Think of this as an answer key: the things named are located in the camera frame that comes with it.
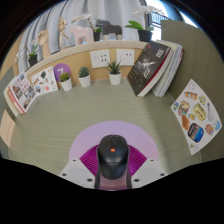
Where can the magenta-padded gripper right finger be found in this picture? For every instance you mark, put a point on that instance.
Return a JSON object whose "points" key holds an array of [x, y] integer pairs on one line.
{"points": [[150, 171]]}

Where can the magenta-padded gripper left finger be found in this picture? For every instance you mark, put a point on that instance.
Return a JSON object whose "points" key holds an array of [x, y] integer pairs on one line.
{"points": [[76, 171]]}

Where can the black computer mouse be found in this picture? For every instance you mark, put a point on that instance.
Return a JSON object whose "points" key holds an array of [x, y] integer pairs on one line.
{"points": [[113, 156]]}

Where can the purple round mouse pad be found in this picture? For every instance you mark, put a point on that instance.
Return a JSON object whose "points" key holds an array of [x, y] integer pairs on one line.
{"points": [[96, 131]]}

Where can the food sticker sheet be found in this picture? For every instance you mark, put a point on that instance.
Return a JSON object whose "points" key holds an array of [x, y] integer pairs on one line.
{"points": [[196, 116]]}

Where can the small plant in white pot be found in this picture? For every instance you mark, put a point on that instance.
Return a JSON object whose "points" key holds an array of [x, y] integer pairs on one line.
{"points": [[115, 78], [66, 85], [84, 80]]}

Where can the red-spined book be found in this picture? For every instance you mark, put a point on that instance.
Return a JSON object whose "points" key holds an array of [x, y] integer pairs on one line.
{"points": [[14, 101]]}

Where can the white sticker sheet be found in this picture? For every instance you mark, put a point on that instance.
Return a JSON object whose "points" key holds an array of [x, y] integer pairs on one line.
{"points": [[45, 80]]}

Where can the book with picture cover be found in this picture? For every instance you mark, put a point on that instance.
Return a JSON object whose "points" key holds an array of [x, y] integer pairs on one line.
{"points": [[24, 90]]}

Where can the purple round number sign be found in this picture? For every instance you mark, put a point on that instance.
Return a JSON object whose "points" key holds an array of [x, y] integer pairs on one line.
{"points": [[61, 70]]}

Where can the black book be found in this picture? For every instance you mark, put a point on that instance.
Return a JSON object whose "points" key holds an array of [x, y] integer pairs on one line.
{"points": [[148, 68]]}

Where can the grey-green desk divider panel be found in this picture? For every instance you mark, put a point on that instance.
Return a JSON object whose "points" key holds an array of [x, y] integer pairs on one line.
{"points": [[200, 56], [2, 100]]}

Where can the thick white book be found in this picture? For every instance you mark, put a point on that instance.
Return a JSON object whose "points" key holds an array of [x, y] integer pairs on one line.
{"points": [[6, 95]]}

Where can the white books stack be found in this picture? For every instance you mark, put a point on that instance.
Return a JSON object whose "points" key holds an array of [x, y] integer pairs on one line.
{"points": [[171, 70]]}

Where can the wooden hand model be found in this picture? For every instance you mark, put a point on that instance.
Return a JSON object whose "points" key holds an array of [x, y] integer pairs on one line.
{"points": [[43, 40]]}

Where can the pink horse figure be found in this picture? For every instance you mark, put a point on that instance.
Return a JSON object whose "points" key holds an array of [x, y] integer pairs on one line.
{"points": [[82, 35]]}

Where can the wooden artist mannequin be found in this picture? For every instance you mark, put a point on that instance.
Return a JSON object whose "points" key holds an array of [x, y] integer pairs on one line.
{"points": [[62, 31]]}

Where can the black horse figure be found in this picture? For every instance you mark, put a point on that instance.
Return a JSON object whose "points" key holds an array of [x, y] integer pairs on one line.
{"points": [[111, 30]]}

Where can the window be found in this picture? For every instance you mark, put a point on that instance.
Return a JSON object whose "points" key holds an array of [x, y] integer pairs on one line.
{"points": [[160, 15]]}

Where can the light grey curtain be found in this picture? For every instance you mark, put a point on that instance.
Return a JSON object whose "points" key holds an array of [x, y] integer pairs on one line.
{"points": [[110, 10]]}

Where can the white wall outlet plate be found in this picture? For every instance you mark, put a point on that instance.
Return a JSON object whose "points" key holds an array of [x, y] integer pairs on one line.
{"points": [[100, 58], [125, 57]]}

